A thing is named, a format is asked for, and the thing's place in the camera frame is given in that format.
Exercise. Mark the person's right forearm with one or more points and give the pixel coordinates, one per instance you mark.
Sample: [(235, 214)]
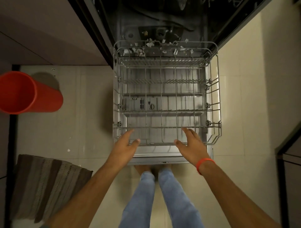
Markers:
[(230, 195)]

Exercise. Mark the person's left hand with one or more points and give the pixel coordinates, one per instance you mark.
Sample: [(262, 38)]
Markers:
[(122, 150)]

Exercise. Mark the person's right hand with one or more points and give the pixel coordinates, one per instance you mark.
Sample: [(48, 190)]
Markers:
[(194, 148)]

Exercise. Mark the person's left forearm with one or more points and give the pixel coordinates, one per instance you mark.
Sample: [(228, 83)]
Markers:
[(94, 192)]

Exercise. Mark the orange thread wristband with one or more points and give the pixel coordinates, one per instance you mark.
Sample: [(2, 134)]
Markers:
[(204, 161)]

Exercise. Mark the red plastic bucket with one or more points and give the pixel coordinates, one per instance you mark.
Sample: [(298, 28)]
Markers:
[(47, 98)]

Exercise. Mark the white paper scraps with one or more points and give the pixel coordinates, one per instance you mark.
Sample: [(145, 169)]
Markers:
[(150, 44)]

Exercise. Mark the silver dishwasher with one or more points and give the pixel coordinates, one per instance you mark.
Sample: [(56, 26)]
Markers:
[(150, 155)]

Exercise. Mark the striped brown floor mat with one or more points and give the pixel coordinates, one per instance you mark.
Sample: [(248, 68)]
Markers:
[(47, 183)]

